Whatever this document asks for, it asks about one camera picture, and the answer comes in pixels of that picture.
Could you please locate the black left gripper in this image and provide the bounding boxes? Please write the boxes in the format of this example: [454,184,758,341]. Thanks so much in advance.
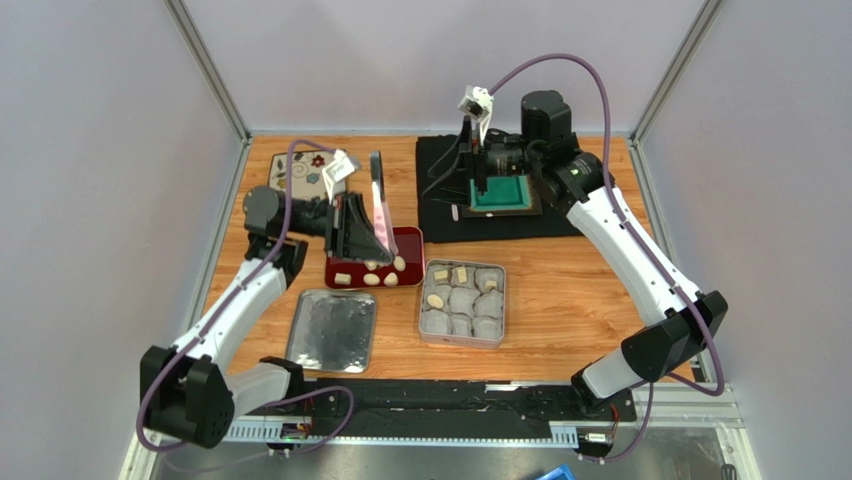
[284,192,394,265]

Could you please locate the pink handled metal tongs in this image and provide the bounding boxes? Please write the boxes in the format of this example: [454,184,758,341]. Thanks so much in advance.
[372,182,398,262]

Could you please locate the red lacquer tray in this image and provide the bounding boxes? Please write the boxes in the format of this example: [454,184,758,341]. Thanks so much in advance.
[324,226,426,290]

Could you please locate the white oval chocolate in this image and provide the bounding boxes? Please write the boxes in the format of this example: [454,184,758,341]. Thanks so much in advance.
[363,273,381,286]
[393,256,407,272]
[426,294,445,310]

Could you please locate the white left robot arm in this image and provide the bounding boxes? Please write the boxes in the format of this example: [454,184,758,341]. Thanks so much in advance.
[135,150,397,453]

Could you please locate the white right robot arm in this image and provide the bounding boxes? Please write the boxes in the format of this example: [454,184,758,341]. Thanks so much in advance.
[423,86,728,407]

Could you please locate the black cloth placemat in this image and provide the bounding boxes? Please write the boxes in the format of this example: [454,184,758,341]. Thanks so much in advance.
[415,134,582,243]

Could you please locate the green square plate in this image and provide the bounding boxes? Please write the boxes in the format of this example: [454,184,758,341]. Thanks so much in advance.
[460,176,543,218]

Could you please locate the floral square plate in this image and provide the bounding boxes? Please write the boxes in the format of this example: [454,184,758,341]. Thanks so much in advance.
[267,150,334,201]

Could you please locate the pink metal tin box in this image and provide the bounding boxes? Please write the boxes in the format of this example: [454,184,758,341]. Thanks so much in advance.
[417,259,508,350]

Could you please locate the silver tin lid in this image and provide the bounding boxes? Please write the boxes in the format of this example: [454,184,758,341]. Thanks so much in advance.
[285,289,378,374]

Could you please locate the blue plastic object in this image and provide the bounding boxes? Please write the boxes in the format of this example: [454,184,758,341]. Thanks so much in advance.
[535,464,575,480]

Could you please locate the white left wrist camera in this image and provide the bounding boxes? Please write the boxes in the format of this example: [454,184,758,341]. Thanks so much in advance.
[321,149,362,203]

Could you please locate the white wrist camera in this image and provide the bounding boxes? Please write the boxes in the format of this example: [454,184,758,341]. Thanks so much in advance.
[458,85,494,143]
[321,149,362,203]

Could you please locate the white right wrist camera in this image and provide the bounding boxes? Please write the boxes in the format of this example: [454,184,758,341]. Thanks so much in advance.
[458,85,494,143]

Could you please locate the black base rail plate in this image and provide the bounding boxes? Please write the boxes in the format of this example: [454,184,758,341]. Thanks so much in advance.
[262,378,638,440]

